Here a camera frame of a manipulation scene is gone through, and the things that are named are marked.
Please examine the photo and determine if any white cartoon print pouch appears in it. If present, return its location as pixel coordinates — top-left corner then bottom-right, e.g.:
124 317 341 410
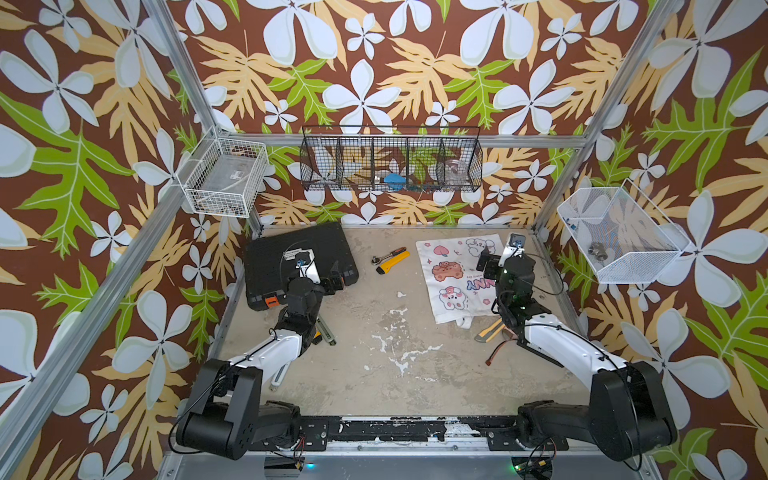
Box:
416 234 503 330

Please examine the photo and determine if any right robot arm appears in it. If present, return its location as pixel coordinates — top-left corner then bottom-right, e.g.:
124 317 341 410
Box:
477 246 678 461

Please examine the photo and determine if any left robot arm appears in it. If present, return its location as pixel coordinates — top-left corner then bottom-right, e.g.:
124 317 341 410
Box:
169 265 345 460

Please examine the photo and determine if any yellow utility knife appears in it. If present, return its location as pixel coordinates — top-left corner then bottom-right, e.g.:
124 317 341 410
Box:
376 249 410 275

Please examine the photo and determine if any black white pen knife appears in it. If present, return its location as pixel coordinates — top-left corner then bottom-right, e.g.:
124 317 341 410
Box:
270 362 291 391

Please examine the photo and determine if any black plastic tool case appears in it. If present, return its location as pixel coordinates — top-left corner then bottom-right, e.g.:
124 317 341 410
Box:
244 223 359 311

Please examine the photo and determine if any white mesh basket right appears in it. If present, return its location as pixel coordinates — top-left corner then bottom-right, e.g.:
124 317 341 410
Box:
557 179 692 284

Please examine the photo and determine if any blue object in basket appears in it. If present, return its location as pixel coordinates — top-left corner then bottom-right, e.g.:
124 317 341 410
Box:
384 173 407 192

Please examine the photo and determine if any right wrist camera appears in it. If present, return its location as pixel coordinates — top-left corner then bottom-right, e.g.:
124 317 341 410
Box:
507 233 526 255

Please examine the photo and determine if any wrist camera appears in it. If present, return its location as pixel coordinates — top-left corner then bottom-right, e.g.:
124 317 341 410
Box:
507 233 526 255
283 248 315 269

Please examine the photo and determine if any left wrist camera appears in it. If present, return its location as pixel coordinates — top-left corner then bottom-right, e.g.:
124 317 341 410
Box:
283 248 315 269

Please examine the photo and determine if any black wire basket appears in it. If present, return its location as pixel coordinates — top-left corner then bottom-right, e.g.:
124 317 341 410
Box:
298 125 483 193

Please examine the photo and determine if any white wire basket left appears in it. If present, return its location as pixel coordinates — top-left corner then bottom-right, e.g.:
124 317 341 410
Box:
176 129 270 218

